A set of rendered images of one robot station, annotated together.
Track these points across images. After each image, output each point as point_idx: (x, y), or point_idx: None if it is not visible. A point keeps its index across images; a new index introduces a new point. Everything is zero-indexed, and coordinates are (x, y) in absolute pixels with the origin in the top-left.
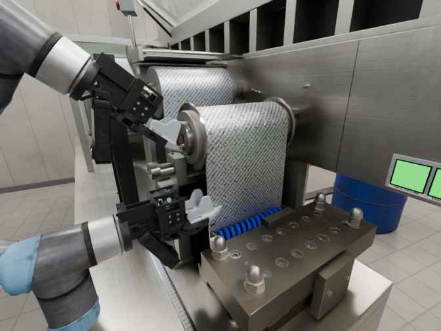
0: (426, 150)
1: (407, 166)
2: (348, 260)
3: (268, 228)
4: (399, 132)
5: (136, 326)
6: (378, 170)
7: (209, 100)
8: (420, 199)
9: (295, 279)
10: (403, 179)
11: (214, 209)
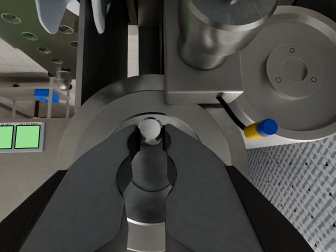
0: (22, 160)
1: (29, 144)
2: (8, 42)
3: (75, 23)
4: (42, 170)
5: None
6: (53, 133)
7: (276, 201)
8: (20, 119)
9: None
10: (30, 132)
11: (74, 4)
